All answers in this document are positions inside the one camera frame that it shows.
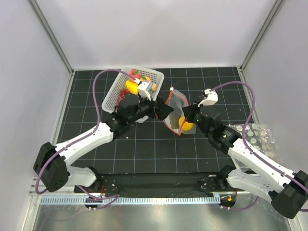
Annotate orange toy with leaf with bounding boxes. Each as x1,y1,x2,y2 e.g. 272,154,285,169
140,76,151,81

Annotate pink toy peach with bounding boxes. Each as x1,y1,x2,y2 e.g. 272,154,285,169
129,69,140,79

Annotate left aluminium frame post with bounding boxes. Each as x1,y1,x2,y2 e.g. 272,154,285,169
27,0,74,74

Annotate yellow toy mango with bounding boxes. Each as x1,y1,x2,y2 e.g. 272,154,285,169
125,80,138,95

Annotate purple cable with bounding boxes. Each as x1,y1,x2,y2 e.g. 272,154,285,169
35,69,140,207
209,81,308,212

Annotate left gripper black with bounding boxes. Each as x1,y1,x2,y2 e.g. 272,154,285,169
127,92,173,124

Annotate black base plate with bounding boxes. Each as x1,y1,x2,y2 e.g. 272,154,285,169
86,172,235,198

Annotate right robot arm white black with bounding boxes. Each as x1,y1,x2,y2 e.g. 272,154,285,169
183,104,308,219

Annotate yellow toy pear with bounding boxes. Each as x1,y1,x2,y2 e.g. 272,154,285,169
178,115,194,132

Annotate right aluminium frame post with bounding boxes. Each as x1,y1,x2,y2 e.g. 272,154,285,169
239,0,285,72

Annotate black grid mat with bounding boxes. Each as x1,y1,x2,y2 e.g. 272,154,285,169
57,67,240,174

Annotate clear zip bag orange zipper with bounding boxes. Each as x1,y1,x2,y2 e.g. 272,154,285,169
163,87,196,136

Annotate red toy grapes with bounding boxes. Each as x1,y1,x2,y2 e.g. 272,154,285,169
116,89,129,105

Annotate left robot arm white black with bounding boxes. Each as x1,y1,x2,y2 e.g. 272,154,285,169
33,95,174,194

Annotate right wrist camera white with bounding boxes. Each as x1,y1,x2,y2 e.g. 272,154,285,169
197,89,218,107

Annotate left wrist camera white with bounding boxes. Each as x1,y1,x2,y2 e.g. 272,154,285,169
137,81,153,101

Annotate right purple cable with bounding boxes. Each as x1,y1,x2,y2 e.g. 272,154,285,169
209,81,308,212

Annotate white slotted cable duct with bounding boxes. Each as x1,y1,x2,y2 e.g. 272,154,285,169
40,194,220,205

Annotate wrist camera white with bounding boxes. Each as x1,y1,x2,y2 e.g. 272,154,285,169
197,89,218,107
137,81,153,101

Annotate aluminium frame post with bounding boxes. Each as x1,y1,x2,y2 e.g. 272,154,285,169
27,0,74,74
239,0,285,72

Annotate white perforated plastic basket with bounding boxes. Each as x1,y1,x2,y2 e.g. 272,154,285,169
102,65,164,113

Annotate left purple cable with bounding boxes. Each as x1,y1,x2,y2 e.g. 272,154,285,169
35,69,140,207

